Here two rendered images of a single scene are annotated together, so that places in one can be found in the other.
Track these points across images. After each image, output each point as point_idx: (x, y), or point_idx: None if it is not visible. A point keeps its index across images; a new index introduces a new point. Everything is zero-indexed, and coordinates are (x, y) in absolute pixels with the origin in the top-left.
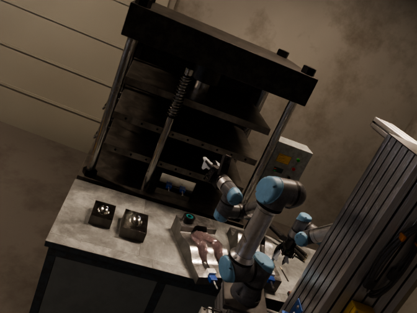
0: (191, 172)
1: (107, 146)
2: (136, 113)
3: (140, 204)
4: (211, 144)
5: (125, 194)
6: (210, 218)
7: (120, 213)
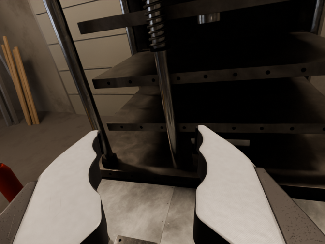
0: (235, 126)
1: (112, 126)
2: (126, 70)
3: (164, 199)
4: (253, 66)
5: (144, 184)
6: (297, 191)
7: (123, 234)
